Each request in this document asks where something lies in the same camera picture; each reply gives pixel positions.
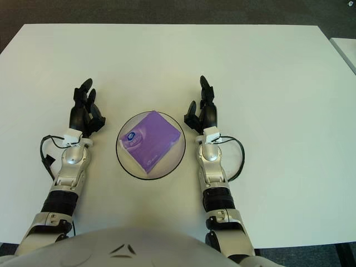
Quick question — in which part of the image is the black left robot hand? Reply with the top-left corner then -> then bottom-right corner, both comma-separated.
68,78 -> 106,139

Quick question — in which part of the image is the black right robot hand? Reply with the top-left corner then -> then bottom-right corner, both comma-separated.
183,75 -> 217,137

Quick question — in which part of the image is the purple tissue paper pack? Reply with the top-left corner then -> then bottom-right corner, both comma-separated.
118,110 -> 183,175

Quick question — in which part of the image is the white plate with black rim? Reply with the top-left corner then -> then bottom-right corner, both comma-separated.
115,110 -> 186,181

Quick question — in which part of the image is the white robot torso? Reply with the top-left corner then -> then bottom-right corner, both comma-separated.
0,225 -> 284,267

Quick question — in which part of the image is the white side table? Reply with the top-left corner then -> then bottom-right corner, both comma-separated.
329,37 -> 356,76

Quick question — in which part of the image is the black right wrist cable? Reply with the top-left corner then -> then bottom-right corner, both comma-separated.
215,135 -> 245,181

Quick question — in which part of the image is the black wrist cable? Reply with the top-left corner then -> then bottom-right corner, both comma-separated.
39,135 -> 70,181
215,135 -> 245,181

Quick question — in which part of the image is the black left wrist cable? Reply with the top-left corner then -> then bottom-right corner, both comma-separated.
39,135 -> 70,181

